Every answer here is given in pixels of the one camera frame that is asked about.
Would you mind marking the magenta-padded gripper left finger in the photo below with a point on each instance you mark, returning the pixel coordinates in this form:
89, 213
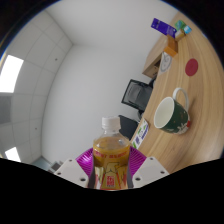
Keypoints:
70, 170

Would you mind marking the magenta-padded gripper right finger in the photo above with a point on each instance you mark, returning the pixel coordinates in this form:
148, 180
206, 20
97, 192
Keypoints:
151, 170

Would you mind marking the yellow-labelled drink bottle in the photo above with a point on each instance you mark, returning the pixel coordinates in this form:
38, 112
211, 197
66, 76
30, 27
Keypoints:
111, 160

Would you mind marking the white and green pamphlet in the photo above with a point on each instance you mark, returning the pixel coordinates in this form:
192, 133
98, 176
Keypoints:
141, 133

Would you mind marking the dark padded chair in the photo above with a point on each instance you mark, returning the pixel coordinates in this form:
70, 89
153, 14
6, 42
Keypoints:
128, 126

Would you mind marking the green and white mug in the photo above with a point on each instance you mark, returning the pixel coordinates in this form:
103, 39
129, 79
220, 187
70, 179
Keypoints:
178, 118

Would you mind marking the small ceiling light panel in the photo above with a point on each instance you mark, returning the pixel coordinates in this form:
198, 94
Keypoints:
12, 154

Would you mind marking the black mesh office chair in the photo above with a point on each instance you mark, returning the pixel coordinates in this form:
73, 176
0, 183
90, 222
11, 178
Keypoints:
136, 95

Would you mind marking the white paper sheet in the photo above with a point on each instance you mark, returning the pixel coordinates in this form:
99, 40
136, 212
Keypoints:
165, 62

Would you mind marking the flat round red coaster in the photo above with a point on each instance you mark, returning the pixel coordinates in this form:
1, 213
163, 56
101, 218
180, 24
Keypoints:
191, 67

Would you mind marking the large ceiling light panel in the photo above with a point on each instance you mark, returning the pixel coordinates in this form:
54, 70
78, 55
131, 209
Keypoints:
10, 73

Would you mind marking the orange cardboard box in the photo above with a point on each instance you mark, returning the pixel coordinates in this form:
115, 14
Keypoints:
171, 46

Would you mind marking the purple stand-up pouch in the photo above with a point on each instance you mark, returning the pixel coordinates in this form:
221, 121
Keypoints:
163, 27

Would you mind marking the small blue packet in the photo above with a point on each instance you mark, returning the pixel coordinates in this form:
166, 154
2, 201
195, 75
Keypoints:
187, 29

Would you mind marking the green flat packet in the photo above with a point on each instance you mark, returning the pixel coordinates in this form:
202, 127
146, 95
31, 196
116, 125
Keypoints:
179, 24

